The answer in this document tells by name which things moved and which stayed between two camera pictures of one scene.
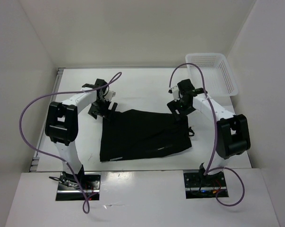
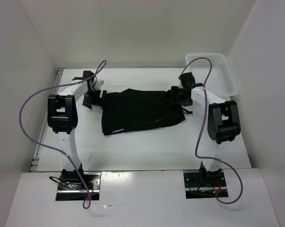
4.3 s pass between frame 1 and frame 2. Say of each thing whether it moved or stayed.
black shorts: moved
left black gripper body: moved
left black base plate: stayed
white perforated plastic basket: stayed
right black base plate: stayed
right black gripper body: stayed
